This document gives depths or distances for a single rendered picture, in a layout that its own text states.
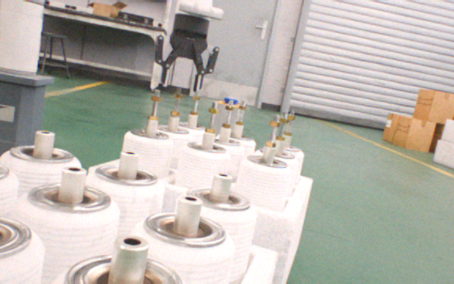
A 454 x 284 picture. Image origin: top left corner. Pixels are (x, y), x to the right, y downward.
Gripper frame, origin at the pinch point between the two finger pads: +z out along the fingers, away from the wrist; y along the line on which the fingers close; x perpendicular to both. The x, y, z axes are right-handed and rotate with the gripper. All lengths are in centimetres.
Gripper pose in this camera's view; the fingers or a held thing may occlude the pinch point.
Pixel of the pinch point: (181, 83)
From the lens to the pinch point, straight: 97.5
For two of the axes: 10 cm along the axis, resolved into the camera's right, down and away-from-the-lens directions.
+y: -9.2, -1.1, -3.7
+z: -1.8, 9.7, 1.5
